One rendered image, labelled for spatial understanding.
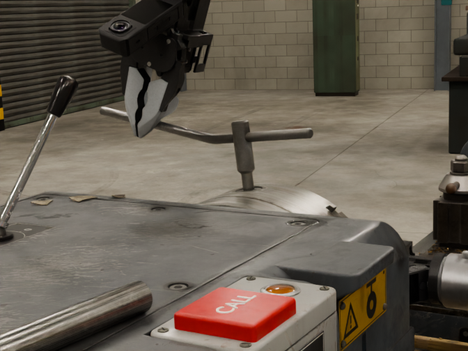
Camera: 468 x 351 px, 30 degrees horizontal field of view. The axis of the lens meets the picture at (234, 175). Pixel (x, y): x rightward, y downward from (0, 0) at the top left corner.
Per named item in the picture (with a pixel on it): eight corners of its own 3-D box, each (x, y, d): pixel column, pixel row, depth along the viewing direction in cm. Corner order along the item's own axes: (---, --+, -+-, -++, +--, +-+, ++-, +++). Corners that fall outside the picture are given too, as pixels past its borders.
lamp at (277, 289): (287, 304, 61) (287, 293, 61) (260, 300, 62) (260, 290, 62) (300, 295, 63) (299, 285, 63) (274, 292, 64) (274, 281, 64)
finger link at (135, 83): (158, 131, 120) (174, 68, 117) (133, 138, 115) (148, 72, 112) (141, 123, 121) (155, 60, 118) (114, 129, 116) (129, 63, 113)
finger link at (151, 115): (176, 140, 118) (193, 76, 115) (152, 147, 113) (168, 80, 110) (158, 131, 120) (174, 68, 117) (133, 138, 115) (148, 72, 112)
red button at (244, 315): (255, 357, 53) (254, 324, 53) (173, 342, 56) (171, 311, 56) (298, 324, 58) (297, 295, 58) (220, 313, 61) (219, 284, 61)
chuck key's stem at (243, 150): (264, 210, 109) (252, 118, 107) (253, 214, 107) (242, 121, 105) (249, 210, 110) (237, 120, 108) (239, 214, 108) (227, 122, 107)
